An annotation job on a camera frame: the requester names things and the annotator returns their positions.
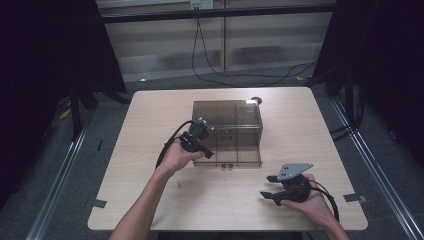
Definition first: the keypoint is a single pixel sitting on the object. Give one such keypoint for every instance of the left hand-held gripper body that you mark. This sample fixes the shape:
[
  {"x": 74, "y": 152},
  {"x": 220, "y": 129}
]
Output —
[{"x": 196, "y": 131}]

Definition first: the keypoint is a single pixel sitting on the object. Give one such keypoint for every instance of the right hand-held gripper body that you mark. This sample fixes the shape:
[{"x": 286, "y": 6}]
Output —
[{"x": 295, "y": 191}]

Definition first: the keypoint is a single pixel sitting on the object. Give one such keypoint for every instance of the translucent brown drawer box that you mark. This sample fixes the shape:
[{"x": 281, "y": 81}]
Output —
[{"x": 230, "y": 113}]

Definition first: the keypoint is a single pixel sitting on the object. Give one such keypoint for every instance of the person's right hand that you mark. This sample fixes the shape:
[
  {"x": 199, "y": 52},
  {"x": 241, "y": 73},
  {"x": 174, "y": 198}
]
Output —
[{"x": 316, "y": 206}]

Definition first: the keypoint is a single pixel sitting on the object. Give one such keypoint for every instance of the person's left hand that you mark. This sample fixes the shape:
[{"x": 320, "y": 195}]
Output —
[{"x": 173, "y": 158}]

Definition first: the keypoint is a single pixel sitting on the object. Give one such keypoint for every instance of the grey tape strip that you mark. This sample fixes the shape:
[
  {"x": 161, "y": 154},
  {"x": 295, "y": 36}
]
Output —
[
  {"x": 355, "y": 198},
  {"x": 96, "y": 203}
]

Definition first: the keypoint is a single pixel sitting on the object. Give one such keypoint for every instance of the small black round object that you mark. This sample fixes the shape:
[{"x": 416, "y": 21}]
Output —
[{"x": 257, "y": 99}]

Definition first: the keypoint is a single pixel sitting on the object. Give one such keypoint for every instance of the small yellow floor scrap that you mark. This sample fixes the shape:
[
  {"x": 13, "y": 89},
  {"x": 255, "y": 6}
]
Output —
[{"x": 300, "y": 78}]

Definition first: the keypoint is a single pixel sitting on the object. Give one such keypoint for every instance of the black metal stand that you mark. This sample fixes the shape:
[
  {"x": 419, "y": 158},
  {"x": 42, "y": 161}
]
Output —
[
  {"x": 76, "y": 110},
  {"x": 349, "y": 100}
]

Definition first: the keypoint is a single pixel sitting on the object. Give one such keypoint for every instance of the black horizontal bar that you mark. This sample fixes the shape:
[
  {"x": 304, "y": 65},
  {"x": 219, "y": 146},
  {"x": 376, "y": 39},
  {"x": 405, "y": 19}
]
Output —
[{"x": 216, "y": 13}]

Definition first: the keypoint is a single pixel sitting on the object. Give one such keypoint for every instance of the yellow floor tape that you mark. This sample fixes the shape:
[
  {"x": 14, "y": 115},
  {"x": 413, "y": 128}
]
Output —
[{"x": 65, "y": 114}]

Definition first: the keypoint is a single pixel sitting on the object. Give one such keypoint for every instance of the black curtain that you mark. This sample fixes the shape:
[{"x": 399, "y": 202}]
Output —
[
  {"x": 383, "y": 50},
  {"x": 50, "y": 50}
]

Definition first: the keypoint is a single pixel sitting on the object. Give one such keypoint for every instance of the metal floor rail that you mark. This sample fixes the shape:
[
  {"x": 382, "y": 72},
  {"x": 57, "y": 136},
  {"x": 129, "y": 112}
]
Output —
[
  {"x": 383, "y": 180},
  {"x": 56, "y": 186}
]

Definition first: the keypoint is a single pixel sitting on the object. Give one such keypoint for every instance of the beige vertical post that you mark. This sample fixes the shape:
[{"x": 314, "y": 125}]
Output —
[{"x": 225, "y": 40}]

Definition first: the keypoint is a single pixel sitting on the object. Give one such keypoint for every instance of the white wall outlet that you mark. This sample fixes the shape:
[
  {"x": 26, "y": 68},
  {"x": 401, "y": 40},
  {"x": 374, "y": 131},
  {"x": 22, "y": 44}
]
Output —
[{"x": 201, "y": 4}]

